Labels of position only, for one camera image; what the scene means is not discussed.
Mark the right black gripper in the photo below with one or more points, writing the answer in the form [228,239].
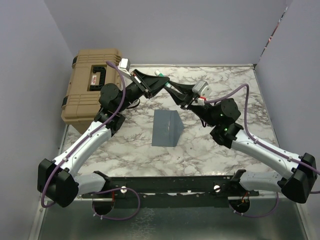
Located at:
[184,95]

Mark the tan plastic tool case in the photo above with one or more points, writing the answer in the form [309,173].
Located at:
[89,74]

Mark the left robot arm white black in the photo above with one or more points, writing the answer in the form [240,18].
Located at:
[58,179]

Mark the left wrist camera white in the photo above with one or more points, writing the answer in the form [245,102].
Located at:
[124,67]

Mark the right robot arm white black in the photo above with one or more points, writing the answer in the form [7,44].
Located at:
[294,175]

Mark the green white glue stick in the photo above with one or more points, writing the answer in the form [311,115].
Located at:
[168,85]

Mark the grey paper envelope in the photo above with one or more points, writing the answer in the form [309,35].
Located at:
[167,128]

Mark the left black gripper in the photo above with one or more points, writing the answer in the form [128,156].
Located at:
[148,84]

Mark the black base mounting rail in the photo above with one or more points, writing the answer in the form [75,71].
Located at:
[173,191]

